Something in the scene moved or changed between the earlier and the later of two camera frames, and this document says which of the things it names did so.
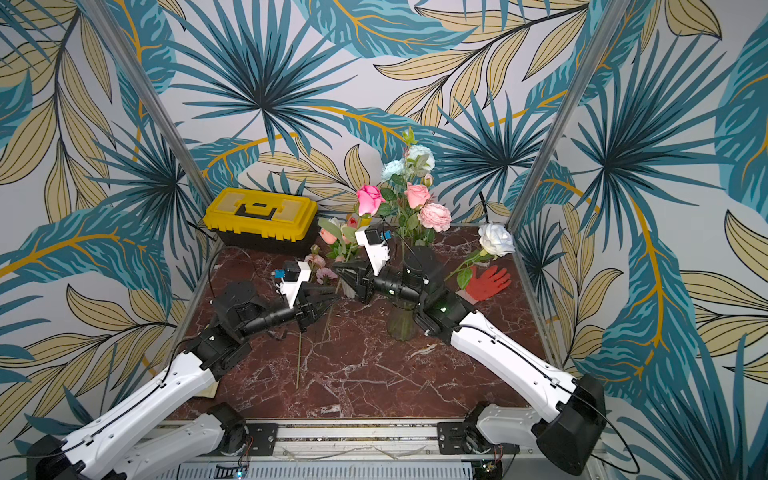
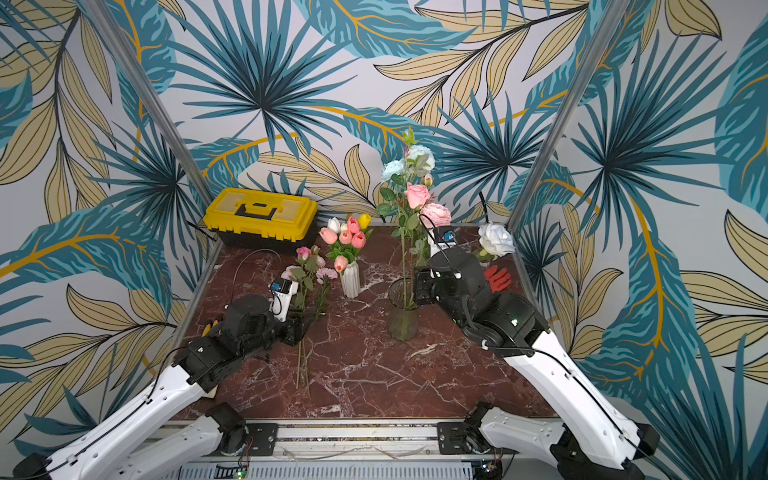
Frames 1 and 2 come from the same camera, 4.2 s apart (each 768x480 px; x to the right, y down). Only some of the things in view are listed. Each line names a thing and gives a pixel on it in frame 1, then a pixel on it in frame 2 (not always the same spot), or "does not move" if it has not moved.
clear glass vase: (402, 321) does not move
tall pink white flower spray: (407, 195) does not move
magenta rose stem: (369, 199) → (303, 253)
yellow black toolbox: (279, 218) does not move
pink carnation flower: (324, 271) does not move
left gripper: (307, 310) → (293, 326)
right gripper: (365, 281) → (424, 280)
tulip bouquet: (341, 236) does not move
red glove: (488, 283) does not move
